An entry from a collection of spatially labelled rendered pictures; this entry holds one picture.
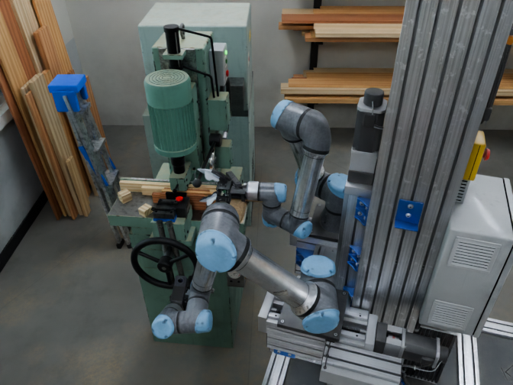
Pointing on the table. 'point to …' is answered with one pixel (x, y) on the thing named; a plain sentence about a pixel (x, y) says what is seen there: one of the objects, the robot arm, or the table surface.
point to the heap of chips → (239, 208)
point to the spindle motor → (171, 112)
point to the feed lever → (208, 154)
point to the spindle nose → (178, 164)
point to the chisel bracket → (182, 178)
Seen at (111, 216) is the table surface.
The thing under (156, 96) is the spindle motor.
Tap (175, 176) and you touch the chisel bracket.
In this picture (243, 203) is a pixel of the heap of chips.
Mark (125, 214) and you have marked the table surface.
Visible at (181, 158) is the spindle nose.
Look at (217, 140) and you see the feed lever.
